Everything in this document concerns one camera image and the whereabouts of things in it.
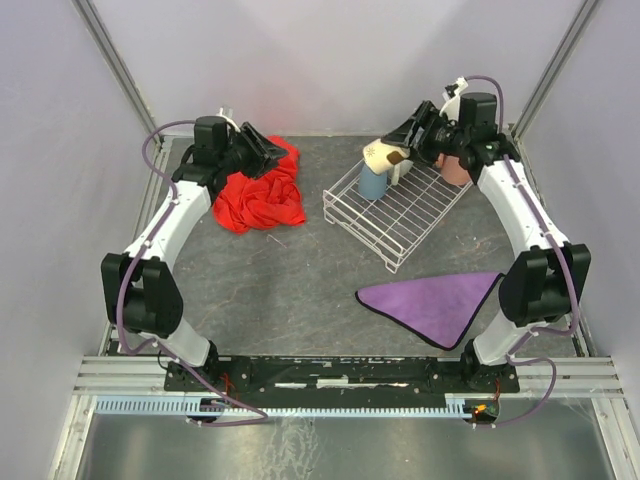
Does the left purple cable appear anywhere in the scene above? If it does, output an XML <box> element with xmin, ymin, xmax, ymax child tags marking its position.
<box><xmin>115</xmin><ymin>119</ymin><xmax>274</xmax><ymax>429</ymax></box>

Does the red crumpled cloth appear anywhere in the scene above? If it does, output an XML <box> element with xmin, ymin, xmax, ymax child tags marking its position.
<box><xmin>212</xmin><ymin>135</ymin><xmax>306</xmax><ymax>235</ymax></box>

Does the beige cup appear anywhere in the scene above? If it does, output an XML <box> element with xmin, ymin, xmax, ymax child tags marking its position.
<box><xmin>362</xmin><ymin>139</ymin><xmax>409</xmax><ymax>175</ymax></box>

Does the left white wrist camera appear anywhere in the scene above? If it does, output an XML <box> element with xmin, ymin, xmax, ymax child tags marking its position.
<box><xmin>217</xmin><ymin>106</ymin><xmax>240</xmax><ymax>132</ymax></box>

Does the cream ceramic mug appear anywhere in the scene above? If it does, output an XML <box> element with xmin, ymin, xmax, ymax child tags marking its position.
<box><xmin>388</xmin><ymin>159</ymin><xmax>414</xmax><ymax>186</ymax></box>

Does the blue plastic cup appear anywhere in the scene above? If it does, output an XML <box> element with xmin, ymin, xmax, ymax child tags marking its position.
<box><xmin>358</xmin><ymin>164</ymin><xmax>387</xmax><ymax>201</ymax></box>

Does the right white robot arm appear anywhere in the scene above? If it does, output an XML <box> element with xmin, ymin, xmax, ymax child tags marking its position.
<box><xmin>381</xmin><ymin>92</ymin><xmax>591</xmax><ymax>366</ymax></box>

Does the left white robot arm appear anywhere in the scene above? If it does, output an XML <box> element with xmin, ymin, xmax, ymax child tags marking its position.
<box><xmin>101</xmin><ymin>113</ymin><xmax>288</xmax><ymax>367</ymax></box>

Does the white wire dish rack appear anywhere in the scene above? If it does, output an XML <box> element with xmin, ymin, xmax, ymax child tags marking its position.
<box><xmin>322</xmin><ymin>161</ymin><xmax>471</xmax><ymax>273</ymax></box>

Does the black mounting base plate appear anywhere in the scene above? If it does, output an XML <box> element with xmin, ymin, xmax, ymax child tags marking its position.
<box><xmin>196</xmin><ymin>355</ymin><xmax>520</xmax><ymax>410</ymax></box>

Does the light blue cable duct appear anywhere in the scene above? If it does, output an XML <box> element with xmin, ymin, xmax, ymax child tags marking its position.
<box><xmin>93</xmin><ymin>392</ymin><xmax>476</xmax><ymax>419</ymax></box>

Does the purple microfiber cloth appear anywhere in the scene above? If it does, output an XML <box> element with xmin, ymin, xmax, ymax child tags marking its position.
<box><xmin>355</xmin><ymin>272</ymin><xmax>503</xmax><ymax>351</ymax></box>

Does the pink plastic tumbler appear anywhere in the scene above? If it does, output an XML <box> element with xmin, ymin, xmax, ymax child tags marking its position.
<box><xmin>436</xmin><ymin>154</ymin><xmax>471</xmax><ymax>186</ymax></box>

